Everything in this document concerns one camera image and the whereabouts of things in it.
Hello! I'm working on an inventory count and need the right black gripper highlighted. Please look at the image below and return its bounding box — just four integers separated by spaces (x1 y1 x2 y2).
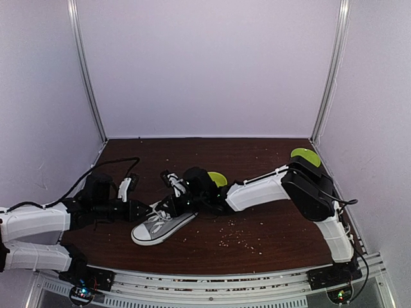
158 191 207 217

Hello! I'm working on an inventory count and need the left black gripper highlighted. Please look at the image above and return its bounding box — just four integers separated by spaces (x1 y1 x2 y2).
92 198 152 223

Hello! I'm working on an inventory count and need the grey canvas sneaker red sole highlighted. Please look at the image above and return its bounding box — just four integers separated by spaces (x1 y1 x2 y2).
131 211 198 246

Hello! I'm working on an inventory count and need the white shoelace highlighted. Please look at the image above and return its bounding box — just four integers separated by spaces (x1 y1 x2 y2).
146 201 171 234

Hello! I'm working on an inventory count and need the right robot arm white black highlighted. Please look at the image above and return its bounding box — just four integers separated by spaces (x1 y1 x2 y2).
153 155 358 284

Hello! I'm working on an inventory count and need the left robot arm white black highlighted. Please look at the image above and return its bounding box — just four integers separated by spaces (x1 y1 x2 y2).
1 173 152 285

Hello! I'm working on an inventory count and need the green plastic bowl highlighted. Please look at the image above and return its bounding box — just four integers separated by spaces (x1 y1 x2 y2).
207 171 228 187

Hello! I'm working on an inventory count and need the green plastic plate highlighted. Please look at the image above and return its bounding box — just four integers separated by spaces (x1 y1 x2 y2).
290 148 321 167

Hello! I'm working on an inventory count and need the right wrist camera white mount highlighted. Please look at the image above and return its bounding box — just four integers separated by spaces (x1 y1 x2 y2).
160 170 187 198

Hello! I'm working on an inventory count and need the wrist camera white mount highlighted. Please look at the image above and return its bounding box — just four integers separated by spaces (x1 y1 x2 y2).
160 170 187 198
118 173 139 203

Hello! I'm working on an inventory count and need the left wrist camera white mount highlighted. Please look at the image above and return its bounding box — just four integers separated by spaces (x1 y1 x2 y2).
118 173 139 203

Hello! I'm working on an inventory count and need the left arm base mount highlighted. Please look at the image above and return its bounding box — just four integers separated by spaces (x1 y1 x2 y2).
58 250 115 291

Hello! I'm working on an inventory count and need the left black cable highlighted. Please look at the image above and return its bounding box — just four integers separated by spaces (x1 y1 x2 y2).
0 156 141 214

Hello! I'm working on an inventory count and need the black cable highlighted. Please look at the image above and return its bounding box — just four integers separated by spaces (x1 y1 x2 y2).
0 156 141 214
330 189 370 302

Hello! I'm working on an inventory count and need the front aluminium rail base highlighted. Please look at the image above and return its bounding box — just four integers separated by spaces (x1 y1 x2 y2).
25 250 399 308

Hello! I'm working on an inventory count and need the right black cable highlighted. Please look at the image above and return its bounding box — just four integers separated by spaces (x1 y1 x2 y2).
330 189 370 302

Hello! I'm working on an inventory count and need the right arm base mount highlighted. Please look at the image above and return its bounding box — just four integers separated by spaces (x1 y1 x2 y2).
306 259 362 291

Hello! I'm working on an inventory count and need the right aluminium frame post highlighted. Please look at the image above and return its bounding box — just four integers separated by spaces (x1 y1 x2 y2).
310 0 351 146

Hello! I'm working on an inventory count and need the aluminium frame post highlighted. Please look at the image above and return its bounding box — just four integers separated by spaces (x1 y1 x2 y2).
67 0 108 143
310 0 351 146

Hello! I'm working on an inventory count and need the left aluminium frame post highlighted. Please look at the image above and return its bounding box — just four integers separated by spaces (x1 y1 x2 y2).
67 0 108 143

